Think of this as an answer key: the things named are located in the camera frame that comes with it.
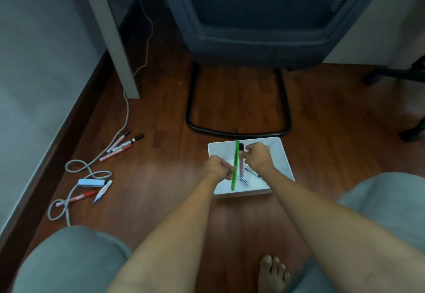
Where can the person's right hand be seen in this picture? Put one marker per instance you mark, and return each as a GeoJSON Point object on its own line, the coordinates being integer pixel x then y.
{"type": "Point", "coordinates": [260, 157]}

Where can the person's left hand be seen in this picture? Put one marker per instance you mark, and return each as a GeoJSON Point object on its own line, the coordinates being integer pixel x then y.
{"type": "Point", "coordinates": [216, 167]}

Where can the person's left fingers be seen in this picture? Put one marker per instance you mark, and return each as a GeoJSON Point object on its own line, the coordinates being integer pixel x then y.
{"type": "Point", "coordinates": [229, 172]}

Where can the person's right fingers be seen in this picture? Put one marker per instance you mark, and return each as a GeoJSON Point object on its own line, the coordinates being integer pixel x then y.
{"type": "Point", "coordinates": [250, 151]}

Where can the pink marker with black cap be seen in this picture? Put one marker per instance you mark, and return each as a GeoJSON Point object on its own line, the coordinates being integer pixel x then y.
{"type": "Point", "coordinates": [241, 166]}

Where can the green ruler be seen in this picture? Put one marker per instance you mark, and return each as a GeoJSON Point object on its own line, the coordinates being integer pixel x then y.
{"type": "Point", "coordinates": [235, 156]}

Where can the person's left forearm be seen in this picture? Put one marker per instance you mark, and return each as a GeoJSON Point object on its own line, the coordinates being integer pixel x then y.
{"type": "Point", "coordinates": [172, 236]}

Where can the person's right forearm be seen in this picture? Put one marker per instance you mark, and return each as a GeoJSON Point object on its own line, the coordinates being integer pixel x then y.
{"type": "Point", "coordinates": [332, 233]}

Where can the blue and white pen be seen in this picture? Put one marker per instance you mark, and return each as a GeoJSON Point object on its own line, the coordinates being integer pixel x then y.
{"type": "Point", "coordinates": [244, 181]}

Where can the dark thin pen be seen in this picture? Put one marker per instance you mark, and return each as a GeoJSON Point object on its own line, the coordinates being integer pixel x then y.
{"type": "Point", "coordinates": [253, 172]}

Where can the white plastic storage box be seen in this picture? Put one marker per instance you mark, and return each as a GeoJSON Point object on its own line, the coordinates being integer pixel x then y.
{"type": "Point", "coordinates": [279, 166]}

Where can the white marker with black cap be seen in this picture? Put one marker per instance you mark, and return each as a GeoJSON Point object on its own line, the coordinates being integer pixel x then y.
{"type": "Point", "coordinates": [130, 142]}

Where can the person's bare foot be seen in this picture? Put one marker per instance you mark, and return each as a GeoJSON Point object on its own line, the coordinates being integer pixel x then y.
{"type": "Point", "coordinates": [271, 274]}

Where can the red marker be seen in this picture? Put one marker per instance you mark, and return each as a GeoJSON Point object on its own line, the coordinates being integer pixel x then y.
{"type": "Point", "coordinates": [115, 153]}
{"type": "Point", "coordinates": [77, 198]}

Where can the pink marker with dark cap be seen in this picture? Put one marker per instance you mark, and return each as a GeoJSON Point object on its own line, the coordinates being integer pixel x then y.
{"type": "Point", "coordinates": [117, 142]}

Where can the white pen with blue tip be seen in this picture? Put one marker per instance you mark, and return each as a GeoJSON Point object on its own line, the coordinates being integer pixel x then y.
{"type": "Point", "coordinates": [102, 192]}

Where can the dark grey mesh chair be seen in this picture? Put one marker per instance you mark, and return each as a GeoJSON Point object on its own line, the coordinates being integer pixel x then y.
{"type": "Point", "coordinates": [259, 14]}

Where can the light blue eraser block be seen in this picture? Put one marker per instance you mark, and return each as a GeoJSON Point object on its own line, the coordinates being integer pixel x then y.
{"type": "Point", "coordinates": [91, 183]}

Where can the white table leg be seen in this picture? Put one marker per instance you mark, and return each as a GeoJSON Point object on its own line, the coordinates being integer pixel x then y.
{"type": "Point", "coordinates": [116, 47]}

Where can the black office chair base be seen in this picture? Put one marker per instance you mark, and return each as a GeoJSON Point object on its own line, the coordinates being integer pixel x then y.
{"type": "Point", "coordinates": [403, 74]}

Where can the grey shorts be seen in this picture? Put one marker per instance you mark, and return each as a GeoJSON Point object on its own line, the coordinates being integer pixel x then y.
{"type": "Point", "coordinates": [73, 263]}

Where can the black chair base frame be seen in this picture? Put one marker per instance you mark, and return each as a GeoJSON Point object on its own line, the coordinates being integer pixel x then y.
{"type": "Point", "coordinates": [189, 117]}

